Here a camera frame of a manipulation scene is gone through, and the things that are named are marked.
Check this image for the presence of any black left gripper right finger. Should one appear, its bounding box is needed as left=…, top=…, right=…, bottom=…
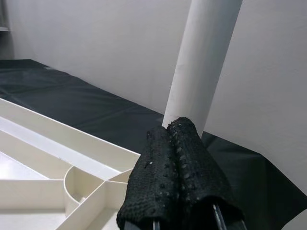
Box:
left=167, top=116, right=246, bottom=230

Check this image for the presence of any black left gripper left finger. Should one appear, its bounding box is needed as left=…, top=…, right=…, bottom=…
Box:
left=117, top=126, right=179, bottom=230

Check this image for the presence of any white plastic table leg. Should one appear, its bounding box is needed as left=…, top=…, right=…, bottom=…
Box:
left=162, top=0, right=243, bottom=140

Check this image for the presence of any white plastic table top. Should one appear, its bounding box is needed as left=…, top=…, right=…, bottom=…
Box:
left=0, top=97, right=142, bottom=230

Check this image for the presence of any black tablecloth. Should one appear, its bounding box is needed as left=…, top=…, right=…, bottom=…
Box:
left=0, top=58, right=307, bottom=230

